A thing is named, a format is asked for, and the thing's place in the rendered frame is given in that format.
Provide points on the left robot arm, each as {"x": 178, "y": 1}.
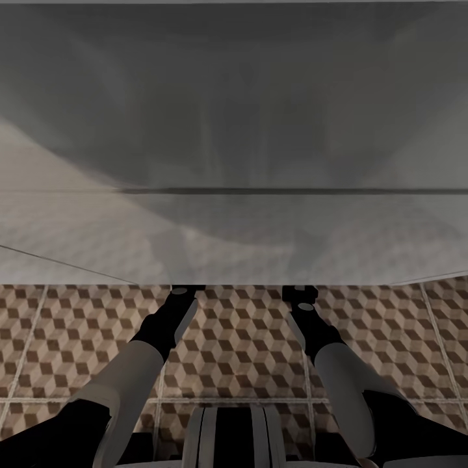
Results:
{"x": 93, "y": 428}

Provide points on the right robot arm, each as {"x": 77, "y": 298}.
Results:
{"x": 375, "y": 419}

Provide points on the robot trunk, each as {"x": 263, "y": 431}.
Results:
{"x": 234, "y": 438}

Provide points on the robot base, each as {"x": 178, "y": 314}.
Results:
{"x": 331, "y": 451}

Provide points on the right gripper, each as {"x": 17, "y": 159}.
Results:
{"x": 289, "y": 293}

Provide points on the furniture sink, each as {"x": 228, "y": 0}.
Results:
{"x": 233, "y": 142}

